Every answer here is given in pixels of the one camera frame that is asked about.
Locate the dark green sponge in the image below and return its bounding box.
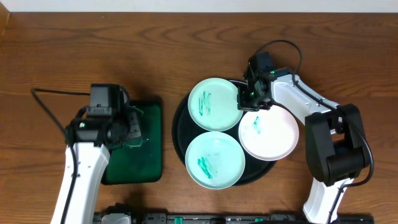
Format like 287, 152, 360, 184
128, 111, 142, 140

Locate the white plate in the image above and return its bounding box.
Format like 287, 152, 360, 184
238, 106, 299, 161

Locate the mint plate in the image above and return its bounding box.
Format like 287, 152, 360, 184
188, 78, 243, 131
185, 131, 246, 190

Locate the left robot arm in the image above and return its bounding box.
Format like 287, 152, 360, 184
51, 85, 142, 223

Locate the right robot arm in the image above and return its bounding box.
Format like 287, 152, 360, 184
238, 66, 374, 223

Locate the green rectangular water tray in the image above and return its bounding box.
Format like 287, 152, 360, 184
101, 100, 162, 185

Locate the round black tray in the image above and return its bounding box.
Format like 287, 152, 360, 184
172, 94, 275, 185

